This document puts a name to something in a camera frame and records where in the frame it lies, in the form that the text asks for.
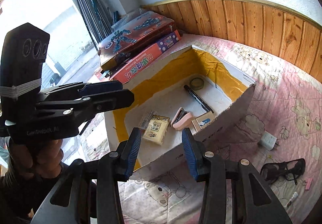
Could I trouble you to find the black-edged flat board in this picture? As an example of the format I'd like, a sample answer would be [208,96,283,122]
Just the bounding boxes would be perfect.
[79,118,94,135]

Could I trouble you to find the pink stapler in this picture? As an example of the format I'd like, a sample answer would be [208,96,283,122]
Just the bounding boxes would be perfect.
[171,107,194,131]

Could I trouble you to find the black marker pen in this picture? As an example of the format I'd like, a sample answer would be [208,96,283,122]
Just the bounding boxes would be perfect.
[183,84,214,114]

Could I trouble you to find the black sunglasses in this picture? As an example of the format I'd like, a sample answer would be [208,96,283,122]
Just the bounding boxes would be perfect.
[260,158,306,185]

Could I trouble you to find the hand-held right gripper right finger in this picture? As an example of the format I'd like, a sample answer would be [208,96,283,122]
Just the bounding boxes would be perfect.
[181,128,294,224]

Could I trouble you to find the white plug charger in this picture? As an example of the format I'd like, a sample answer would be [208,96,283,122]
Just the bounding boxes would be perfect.
[258,132,280,151]

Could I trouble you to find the cardboard box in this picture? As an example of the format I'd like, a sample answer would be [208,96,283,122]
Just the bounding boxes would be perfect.
[104,44,257,182]

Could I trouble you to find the red robot toy box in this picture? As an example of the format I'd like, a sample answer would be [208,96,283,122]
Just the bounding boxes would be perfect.
[97,10,175,72]

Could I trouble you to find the yellow tissue packet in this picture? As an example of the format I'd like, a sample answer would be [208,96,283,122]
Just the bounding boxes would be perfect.
[142,115,170,145]

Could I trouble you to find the small white tube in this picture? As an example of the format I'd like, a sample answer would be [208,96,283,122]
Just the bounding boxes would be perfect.
[284,191,299,208]

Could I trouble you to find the dark metal window grille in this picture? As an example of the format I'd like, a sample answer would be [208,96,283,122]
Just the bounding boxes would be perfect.
[57,0,119,51]

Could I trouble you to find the person's left hand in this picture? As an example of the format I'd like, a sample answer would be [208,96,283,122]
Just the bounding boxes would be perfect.
[7,137,64,184]

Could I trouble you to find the pink toy washing machine box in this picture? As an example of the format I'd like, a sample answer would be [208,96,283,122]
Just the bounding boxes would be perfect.
[109,29,182,85]

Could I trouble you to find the black tape roll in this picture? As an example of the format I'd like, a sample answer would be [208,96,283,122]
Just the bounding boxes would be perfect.
[189,77,206,90]

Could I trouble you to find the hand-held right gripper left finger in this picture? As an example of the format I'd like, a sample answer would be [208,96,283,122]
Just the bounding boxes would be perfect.
[30,127,143,224]

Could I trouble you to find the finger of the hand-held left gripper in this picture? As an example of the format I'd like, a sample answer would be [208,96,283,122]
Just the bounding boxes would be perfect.
[38,81,124,104]
[36,89,135,123]

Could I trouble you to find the person's left forearm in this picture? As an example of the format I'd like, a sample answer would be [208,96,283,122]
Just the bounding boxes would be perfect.
[0,164,66,224]

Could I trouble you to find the red white staple box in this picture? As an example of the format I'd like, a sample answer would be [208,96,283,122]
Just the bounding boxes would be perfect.
[139,110,158,129]

